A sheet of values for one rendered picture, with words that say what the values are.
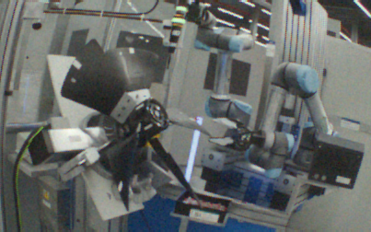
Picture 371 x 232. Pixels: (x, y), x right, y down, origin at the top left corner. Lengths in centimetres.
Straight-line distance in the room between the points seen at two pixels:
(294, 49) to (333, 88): 92
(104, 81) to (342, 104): 217
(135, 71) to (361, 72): 208
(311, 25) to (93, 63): 138
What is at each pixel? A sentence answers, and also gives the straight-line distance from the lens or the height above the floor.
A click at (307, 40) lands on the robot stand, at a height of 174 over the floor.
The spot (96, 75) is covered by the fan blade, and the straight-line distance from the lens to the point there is 114.
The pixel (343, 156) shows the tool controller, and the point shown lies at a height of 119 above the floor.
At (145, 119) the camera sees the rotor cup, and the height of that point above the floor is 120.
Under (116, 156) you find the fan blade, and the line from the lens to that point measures 97.
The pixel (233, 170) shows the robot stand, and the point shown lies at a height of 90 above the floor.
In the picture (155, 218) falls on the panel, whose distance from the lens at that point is 186.
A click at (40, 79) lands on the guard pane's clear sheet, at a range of 176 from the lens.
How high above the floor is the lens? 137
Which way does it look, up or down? 7 degrees down
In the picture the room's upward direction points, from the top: 11 degrees clockwise
